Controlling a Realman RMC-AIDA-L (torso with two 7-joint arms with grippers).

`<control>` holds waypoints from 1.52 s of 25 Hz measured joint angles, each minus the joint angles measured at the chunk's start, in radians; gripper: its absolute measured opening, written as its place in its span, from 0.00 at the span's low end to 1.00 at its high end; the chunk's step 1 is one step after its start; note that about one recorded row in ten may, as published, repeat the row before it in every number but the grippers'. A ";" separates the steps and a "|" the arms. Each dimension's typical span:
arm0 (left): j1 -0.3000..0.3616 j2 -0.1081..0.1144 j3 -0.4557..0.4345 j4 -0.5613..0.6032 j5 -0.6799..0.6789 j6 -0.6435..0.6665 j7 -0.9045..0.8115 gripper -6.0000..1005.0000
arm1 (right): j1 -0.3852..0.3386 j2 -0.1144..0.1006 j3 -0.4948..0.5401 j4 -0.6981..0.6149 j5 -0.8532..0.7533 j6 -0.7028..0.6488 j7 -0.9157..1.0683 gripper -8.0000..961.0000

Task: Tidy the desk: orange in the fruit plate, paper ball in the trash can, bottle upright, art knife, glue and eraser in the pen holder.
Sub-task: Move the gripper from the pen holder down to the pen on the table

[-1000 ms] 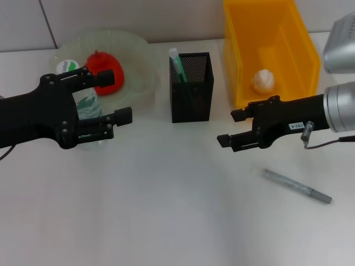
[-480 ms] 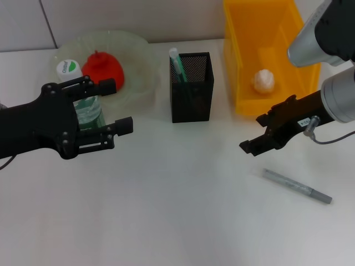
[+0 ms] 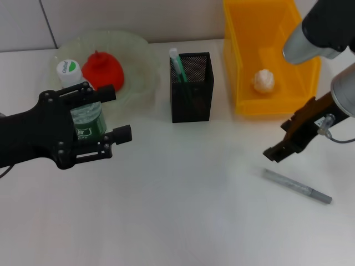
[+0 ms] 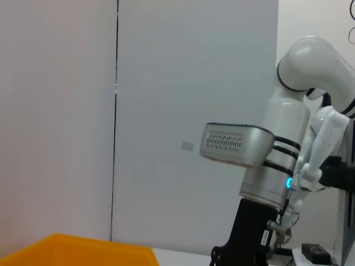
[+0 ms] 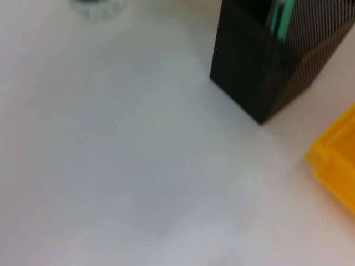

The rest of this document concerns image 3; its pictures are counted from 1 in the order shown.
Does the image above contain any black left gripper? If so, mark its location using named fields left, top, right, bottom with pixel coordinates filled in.
left=0, top=82, right=133, bottom=170

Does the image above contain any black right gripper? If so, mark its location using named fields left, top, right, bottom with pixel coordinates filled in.
left=262, top=93, right=348, bottom=163

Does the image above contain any red-orange knitted orange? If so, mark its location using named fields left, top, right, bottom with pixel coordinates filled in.
left=82, top=50, right=125, bottom=96

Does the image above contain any grey marker pen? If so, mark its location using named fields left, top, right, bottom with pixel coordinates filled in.
left=262, top=168, right=333, bottom=205

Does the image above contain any white paper ball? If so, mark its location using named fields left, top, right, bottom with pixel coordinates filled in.
left=251, top=69, right=277, bottom=94

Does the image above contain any clear green-label plastic bottle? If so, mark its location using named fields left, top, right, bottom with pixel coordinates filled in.
left=56, top=59, right=108, bottom=141

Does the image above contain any green glass fruit plate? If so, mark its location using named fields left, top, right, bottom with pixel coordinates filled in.
left=49, top=30, right=161, bottom=120

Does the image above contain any black mesh pen holder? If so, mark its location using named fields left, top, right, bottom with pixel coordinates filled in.
left=169, top=52, right=215, bottom=124

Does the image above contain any yellow plastic bin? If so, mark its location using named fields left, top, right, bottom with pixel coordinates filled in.
left=223, top=0, right=322, bottom=116

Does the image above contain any right wrist connector cable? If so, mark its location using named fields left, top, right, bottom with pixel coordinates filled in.
left=317, top=114, right=355, bottom=144

